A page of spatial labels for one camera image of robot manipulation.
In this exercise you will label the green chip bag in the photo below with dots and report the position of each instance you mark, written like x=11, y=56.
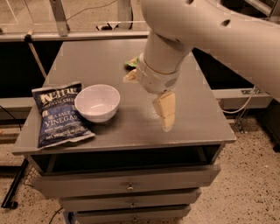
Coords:
x=131, y=64

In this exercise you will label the grey drawer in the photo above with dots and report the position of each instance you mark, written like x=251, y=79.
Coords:
x=131, y=200
x=117, y=182
x=132, y=215

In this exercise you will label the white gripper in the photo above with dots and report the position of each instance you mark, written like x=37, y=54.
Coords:
x=156, y=79

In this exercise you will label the bottom grey drawer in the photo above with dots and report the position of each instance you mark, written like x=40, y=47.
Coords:
x=132, y=215

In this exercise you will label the grey drawer cabinet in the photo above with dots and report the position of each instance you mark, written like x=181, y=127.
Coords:
x=133, y=139

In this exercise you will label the top grey drawer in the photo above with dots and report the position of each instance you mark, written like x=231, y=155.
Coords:
x=117, y=182

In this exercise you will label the blue Kettle chip bag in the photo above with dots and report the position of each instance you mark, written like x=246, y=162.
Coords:
x=60, y=121

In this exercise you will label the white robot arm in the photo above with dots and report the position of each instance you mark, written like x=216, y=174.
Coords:
x=247, y=45

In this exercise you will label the middle grey drawer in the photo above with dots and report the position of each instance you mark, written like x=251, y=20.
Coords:
x=131, y=200

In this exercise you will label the metal frame rail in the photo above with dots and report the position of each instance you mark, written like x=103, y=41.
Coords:
x=47, y=20

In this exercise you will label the white ceramic bowl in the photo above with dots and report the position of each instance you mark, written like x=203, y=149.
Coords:
x=97, y=103

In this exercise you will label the black floor stand leg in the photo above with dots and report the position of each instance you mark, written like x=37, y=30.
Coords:
x=17, y=172

